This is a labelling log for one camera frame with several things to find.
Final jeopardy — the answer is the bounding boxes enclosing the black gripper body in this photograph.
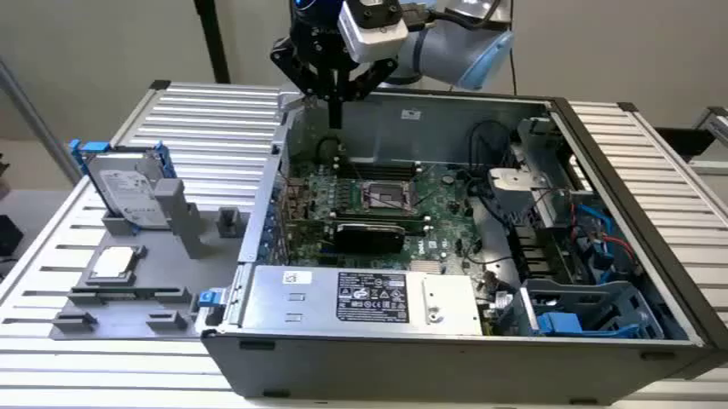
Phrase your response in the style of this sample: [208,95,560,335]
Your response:
[287,12,365,73]

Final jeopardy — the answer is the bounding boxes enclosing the hard disk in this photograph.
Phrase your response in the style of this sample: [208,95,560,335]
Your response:
[68,139,175,234]

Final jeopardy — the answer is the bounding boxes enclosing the grey disk bay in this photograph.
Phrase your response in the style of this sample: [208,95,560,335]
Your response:
[520,279,667,340]

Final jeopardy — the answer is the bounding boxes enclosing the black stand pole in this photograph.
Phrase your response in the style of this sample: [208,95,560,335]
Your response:
[192,0,232,84]

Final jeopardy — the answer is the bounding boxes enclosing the CPU socket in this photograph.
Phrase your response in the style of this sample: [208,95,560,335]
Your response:
[355,178,422,212]

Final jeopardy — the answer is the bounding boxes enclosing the green motherboard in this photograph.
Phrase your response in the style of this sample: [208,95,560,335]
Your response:
[281,159,485,274]

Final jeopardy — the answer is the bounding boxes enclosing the black graphics card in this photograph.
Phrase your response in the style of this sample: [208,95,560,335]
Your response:
[333,221,406,256]

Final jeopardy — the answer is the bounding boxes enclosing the silver power supply unit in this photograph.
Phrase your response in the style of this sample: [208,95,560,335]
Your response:
[236,264,485,337]

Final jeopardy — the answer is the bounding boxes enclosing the grey parts rack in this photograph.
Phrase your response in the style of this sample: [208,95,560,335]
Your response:
[49,177,255,341]

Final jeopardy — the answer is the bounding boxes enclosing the silver CPU chip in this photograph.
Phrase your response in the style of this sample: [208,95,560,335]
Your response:
[90,245,142,278]

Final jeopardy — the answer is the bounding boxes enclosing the black box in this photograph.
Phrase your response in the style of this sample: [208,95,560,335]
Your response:
[0,215,25,257]

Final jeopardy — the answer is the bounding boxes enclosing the open black PC case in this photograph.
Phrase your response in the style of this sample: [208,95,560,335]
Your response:
[198,83,721,400]

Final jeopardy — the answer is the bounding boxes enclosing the short black looped wire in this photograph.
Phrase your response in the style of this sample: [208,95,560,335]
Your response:
[317,135,343,162]

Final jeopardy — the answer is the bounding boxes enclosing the silver drive bay bracket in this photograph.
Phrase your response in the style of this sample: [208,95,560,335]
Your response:
[486,167,540,202]

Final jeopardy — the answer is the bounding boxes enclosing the aluminium frame bar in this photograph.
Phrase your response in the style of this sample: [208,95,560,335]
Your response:
[0,57,82,185]

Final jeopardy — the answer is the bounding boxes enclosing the blue wire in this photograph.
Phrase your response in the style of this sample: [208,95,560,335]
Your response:
[572,203,614,283]

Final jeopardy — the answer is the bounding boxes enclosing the red wire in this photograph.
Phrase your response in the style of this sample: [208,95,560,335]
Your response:
[602,235,640,262]

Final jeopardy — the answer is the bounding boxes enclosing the aluminium profile frame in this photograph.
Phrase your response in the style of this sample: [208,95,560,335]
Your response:
[688,106,728,174]

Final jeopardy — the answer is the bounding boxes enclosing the blue disk carrier handle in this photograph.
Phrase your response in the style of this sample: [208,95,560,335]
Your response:
[537,313,585,336]

